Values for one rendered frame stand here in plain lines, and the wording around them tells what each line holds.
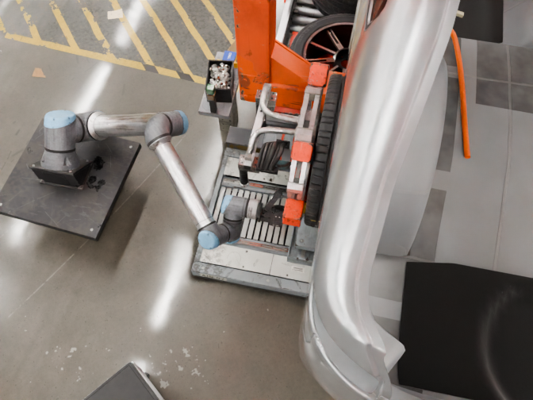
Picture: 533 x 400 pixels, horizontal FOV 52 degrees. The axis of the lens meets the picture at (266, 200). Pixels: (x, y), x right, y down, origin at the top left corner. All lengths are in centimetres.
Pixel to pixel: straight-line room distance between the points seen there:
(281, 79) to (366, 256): 160
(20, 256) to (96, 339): 67
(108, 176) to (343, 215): 192
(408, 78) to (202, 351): 193
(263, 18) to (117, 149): 117
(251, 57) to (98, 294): 150
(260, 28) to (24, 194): 153
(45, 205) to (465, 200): 207
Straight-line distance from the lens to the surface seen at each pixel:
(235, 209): 247
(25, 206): 313
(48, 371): 312
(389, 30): 156
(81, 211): 301
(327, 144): 206
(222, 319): 297
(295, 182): 215
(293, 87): 280
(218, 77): 298
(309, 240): 287
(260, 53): 263
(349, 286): 130
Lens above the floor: 287
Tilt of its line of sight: 63 degrees down
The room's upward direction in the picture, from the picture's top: straight up
